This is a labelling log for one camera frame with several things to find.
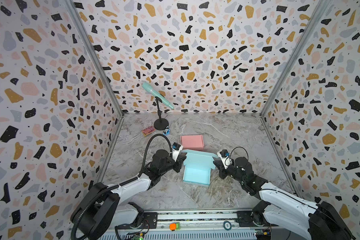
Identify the black corrugated cable hose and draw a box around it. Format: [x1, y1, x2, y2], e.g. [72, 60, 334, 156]
[70, 133, 173, 240]

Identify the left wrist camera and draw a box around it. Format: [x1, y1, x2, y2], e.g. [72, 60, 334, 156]
[172, 142, 183, 162]

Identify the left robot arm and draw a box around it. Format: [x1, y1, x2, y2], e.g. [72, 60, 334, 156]
[71, 150, 187, 240]

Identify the pink paper box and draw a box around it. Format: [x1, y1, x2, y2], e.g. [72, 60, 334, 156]
[181, 135, 204, 151]

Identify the mint green microphone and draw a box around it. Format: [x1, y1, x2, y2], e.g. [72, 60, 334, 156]
[142, 83, 175, 110]

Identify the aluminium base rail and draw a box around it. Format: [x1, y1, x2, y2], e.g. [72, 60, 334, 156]
[66, 208, 328, 240]

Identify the black microphone stand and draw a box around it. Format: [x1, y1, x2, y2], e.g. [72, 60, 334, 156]
[154, 97, 169, 131]

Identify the small blue toy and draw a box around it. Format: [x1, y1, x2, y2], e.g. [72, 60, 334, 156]
[163, 127, 171, 136]

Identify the mint paper box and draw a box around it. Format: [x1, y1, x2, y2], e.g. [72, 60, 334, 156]
[182, 150, 218, 187]

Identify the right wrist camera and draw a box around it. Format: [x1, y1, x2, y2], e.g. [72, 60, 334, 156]
[218, 150, 232, 169]

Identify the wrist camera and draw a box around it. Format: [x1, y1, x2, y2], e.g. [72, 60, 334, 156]
[218, 150, 232, 169]
[172, 142, 183, 162]

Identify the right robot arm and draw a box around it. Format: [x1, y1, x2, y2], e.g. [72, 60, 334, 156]
[214, 154, 353, 240]

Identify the small pink card box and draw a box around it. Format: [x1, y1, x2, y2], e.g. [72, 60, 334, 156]
[142, 126, 156, 137]

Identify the thin black camera cable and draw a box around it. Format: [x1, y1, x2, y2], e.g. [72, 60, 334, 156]
[229, 146, 250, 160]

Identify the orange button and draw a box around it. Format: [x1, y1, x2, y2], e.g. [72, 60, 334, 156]
[169, 222, 181, 231]

